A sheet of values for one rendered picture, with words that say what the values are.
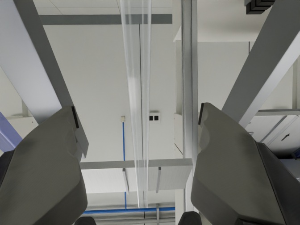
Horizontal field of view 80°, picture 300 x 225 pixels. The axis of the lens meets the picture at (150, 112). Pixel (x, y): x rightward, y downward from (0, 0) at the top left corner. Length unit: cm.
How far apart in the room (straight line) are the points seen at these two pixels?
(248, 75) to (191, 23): 33
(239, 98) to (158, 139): 174
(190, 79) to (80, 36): 177
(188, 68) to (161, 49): 153
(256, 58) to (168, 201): 210
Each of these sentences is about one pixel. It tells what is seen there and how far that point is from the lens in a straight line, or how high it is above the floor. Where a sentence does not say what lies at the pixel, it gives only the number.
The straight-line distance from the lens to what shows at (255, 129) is 41.
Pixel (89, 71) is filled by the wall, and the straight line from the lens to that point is 210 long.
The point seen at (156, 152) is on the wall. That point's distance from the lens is 207.
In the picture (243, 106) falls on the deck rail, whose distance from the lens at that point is 33.
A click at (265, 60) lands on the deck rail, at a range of 29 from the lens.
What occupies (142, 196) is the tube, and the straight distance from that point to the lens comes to 27.
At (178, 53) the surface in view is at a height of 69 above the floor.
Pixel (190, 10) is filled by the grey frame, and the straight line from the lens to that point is 63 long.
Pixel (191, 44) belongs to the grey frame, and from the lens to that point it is 59.
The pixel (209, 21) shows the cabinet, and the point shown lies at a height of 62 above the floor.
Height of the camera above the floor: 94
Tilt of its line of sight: 3 degrees up
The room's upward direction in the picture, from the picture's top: 179 degrees clockwise
